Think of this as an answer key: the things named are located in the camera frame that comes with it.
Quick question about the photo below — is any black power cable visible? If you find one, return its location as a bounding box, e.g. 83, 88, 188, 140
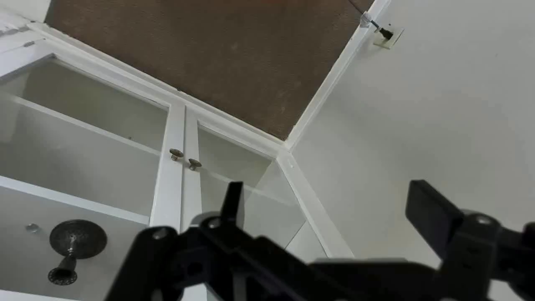
349, 0, 395, 41

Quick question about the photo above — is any brass door knob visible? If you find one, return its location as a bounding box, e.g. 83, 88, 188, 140
170, 150, 185, 163
188, 160, 203, 171

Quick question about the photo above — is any brass left door knob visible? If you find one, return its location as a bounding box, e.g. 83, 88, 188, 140
170, 150, 185, 163

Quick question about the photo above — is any white wall outlet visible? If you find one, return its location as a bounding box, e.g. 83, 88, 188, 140
374, 24, 400, 49

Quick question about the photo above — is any dark metal candlestick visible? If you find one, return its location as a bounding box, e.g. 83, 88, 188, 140
49, 220, 108, 287

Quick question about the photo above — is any brass right door knob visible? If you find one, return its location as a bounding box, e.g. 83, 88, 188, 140
188, 160, 203, 171

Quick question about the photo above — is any white glass-door cabinet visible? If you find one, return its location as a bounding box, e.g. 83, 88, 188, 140
0, 24, 350, 301

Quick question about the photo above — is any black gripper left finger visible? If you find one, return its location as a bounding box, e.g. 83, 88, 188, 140
106, 183, 313, 301

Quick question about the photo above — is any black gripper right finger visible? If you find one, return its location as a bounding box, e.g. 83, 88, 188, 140
405, 180, 535, 301

